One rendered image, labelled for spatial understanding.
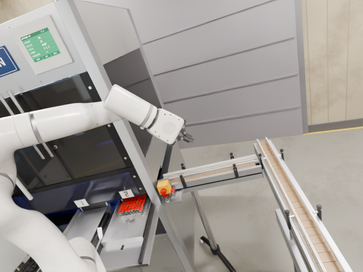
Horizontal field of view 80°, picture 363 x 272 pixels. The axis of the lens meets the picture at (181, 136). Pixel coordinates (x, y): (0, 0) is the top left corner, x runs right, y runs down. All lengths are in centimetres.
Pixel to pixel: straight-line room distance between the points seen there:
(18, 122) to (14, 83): 75
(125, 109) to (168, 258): 148
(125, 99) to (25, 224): 45
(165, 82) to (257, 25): 143
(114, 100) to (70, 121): 13
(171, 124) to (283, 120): 279
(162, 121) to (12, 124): 41
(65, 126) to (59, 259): 42
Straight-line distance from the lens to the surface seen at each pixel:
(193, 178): 153
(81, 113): 68
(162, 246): 185
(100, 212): 175
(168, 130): 75
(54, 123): 68
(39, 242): 83
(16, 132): 69
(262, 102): 329
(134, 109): 70
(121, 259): 137
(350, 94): 352
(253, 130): 348
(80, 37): 118
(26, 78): 138
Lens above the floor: 185
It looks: 25 degrees down
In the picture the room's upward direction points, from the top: 19 degrees counter-clockwise
